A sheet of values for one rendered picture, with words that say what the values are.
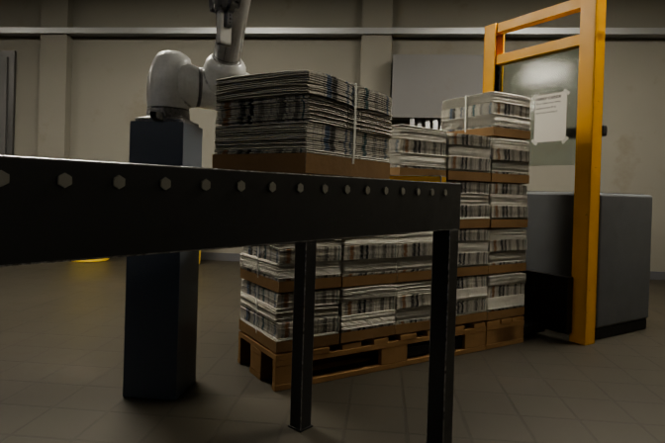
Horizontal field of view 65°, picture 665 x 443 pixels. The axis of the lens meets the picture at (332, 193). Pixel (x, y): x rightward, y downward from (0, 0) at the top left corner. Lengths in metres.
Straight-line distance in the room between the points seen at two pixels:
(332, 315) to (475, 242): 0.86
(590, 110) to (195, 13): 4.16
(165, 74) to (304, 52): 3.61
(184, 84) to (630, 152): 4.65
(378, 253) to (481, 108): 1.00
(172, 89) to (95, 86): 4.21
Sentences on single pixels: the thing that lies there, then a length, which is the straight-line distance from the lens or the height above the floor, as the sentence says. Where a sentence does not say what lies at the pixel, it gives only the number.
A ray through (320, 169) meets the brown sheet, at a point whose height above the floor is 0.82.
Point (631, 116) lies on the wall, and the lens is 5.85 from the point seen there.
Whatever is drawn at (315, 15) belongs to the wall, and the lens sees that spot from 5.62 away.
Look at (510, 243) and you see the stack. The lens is 2.82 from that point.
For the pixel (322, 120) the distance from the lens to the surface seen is 1.16.
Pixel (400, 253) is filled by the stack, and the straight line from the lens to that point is 2.31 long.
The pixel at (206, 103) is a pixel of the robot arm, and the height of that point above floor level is 1.09.
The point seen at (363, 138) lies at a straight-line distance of 1.32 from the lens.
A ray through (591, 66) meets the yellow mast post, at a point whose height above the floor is 1.46.
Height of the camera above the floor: 0.77
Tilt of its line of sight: level
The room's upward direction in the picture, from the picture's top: 2 degrees clockwise
